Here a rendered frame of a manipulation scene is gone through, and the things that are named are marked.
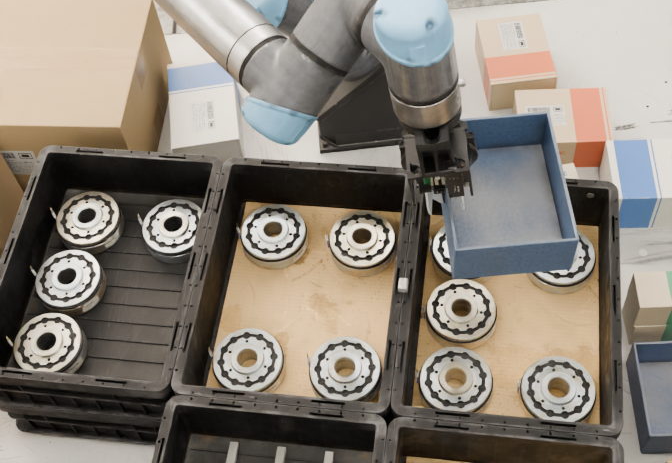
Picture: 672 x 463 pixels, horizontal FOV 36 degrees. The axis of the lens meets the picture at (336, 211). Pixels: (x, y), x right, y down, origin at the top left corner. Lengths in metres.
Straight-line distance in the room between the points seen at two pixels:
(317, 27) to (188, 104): 0.81
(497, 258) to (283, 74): 0.36
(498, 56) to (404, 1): 0.91
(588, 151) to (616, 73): 0.24
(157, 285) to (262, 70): 0.59
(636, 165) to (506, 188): 0.44
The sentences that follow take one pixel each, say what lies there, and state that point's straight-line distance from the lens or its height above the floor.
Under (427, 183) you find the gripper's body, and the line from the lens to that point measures 1.18.
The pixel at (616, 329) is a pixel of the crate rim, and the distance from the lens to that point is 1.44.
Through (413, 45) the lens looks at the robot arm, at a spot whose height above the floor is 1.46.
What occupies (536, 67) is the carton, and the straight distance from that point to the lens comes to 1.91.
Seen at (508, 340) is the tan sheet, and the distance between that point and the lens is 1.53.
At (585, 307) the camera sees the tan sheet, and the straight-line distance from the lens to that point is 1.57.
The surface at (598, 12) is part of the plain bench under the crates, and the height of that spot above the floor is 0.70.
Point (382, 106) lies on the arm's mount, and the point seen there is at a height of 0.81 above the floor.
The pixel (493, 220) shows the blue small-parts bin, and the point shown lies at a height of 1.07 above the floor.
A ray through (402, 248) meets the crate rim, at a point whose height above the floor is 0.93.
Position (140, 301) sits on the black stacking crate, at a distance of 1.62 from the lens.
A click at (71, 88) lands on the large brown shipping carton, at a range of 1.81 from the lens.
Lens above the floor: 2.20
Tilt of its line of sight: 56 degrees down
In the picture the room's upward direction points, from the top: 8 degrees counter-clockwise
